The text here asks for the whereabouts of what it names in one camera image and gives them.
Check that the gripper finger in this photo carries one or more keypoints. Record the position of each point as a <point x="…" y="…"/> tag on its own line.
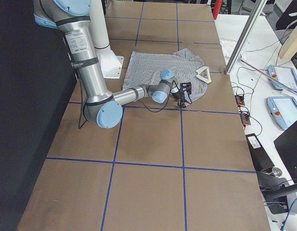
<point x="187" y="102"/>
<point x="180" y="104"/>

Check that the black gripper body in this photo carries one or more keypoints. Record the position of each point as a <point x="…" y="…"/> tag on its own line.
<point x="178" y="96"/>

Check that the striped polo shirt white collar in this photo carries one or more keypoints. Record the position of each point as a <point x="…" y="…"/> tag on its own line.
<point x="145" y="68"/>

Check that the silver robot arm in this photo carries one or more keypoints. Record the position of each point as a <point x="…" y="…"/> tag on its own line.
<point x="83" y="25"/>

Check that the orange black connector strip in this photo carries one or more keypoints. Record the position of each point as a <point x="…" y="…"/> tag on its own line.
<point x="240" y="100"/>

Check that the black box white label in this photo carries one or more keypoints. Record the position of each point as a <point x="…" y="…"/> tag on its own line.
<point x="259" y="156"/>

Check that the lower teach pendant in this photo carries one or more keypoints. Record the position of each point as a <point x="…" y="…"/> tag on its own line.
<point x="283" y="110"/>

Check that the teach pendant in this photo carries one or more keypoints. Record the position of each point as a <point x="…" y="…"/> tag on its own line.
<point x="283" y="110"/>
<point x="285" y="75"/>

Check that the upper teach pendant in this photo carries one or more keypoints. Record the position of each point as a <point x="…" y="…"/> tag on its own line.
<point x="285" y="75"/>

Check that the black monitor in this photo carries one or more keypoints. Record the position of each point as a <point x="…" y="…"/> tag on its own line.
<point x="286" y="146"/>

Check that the black side panel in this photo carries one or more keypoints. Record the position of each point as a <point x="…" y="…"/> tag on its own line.
<point x="36" y="83"/>

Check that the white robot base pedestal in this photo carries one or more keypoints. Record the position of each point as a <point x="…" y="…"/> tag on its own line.
<point x="111" y="64"/>

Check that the aluminium frame post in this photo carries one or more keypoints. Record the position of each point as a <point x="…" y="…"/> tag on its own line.
<point x="255" y="13"/>

